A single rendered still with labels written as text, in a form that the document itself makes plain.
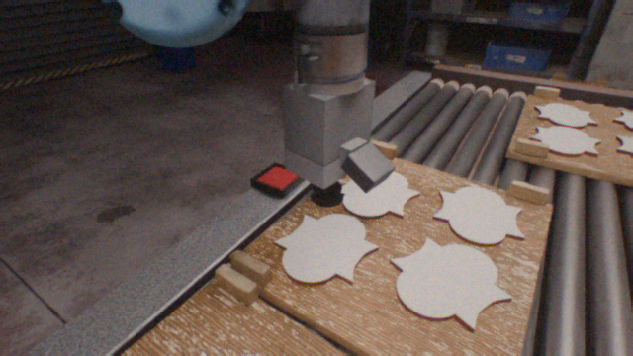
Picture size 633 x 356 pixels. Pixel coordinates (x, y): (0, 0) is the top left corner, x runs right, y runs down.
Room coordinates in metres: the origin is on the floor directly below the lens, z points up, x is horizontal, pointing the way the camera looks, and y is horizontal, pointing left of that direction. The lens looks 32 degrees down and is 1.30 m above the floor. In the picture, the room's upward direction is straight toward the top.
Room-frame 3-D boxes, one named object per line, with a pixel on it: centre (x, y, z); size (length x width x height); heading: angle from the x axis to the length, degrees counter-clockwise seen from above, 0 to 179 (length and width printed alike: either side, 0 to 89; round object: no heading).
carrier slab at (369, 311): (0.42, -0.14, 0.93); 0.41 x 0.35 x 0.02; 146
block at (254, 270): (0.34, 0.08, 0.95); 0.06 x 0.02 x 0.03; 56
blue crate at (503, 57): (4.25, -2.27, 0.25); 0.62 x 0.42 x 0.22; 63
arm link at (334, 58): (0.39, -0.01, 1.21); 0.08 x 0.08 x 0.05
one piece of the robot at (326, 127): (0.37, -0.03, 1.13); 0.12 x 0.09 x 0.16; 47
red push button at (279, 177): (0.59, 0.07, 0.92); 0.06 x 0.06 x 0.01; 58
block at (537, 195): (0.51, -0.36, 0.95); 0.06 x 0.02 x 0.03; 56
